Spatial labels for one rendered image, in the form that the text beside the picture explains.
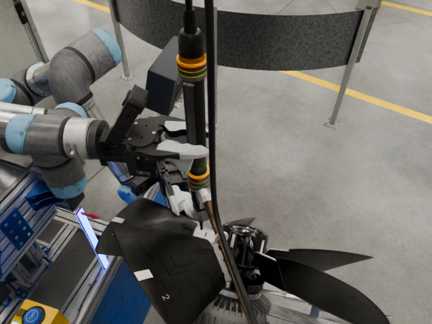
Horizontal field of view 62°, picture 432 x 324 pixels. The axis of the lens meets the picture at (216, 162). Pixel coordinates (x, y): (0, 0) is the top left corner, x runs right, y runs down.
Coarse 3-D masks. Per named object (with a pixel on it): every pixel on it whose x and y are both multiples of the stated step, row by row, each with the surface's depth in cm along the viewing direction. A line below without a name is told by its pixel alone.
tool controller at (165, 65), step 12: (168, 48) 138; (156, 60) 132; (168, 60) 134; (156, 72) 128; (168, 72) 130; (156, 84) 132; (168, 84) 130; (180, 84) 137; (156, 96) 136; (168, 96) 134; (180, 96) 145; (156, 108) 141; (168, 108) 139
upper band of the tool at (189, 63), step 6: (204, 54) 50; (180, 60) 52; (192, 60) 53; (198, 60) 53; (204, 60) 49; (186, 66) 49; (192, 66) 49; (198, 66) 49; (186, 72) 49; (192, 72) 49
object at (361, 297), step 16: (288, 272) 76; (304, 272) 70; (320, 272) 64; (288, 288) 79; (304, 288) 75; (320, 288) 70; (336, 288) 65; (352, 288) 57; (320, 304) 75; (336, 304) 71; (352, 304) 66; (368, 304) 60; (352, 320) 71; (368, 320) 67; (384, 320) 63
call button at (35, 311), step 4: (36, 308) 89; (28, 312) 88; (32, 312) 88; (36, 312) 88; (40, 312) 88; (24, 316) 88; (28, 316) 88; (32, 316) 88; (36, 316) 88; (40, 316) 88; (24, 320) 87; (28, 320) 87; (32, 320) 87; (36, 320) 87
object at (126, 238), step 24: (120, 240) 63; (144, 240) 66; (168, 240) 70; (192, 240) 74; (144, 264) 61; (168, 264) 65; (192, 264) 69; (216, 264) 75; (144, 288) 57; (168, 288) 61; (192, 288) 65; (216, 288) 71; (168, 312) 57; (192, 312) 61
